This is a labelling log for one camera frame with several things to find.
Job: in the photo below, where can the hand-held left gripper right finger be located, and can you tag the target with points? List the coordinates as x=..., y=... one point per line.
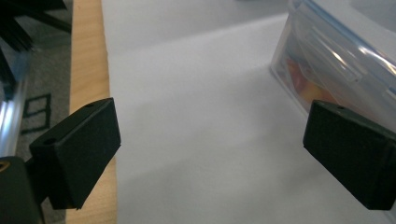
x=351, y=152

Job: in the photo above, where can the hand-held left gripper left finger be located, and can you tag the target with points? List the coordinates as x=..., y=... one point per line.
x=84, y=149

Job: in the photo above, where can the clear plastic storage box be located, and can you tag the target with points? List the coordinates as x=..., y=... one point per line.
x=336, y=46

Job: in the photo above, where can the colourful contents of container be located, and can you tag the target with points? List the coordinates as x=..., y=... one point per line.
x=299, y=83

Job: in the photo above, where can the white table cover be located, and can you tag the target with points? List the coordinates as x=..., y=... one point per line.
x=202, y=124

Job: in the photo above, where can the black stand legs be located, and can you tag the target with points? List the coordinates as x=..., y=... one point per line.
x=15, y=28

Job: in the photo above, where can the shiny metal rail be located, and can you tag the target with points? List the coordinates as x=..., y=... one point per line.
x=11, y=118

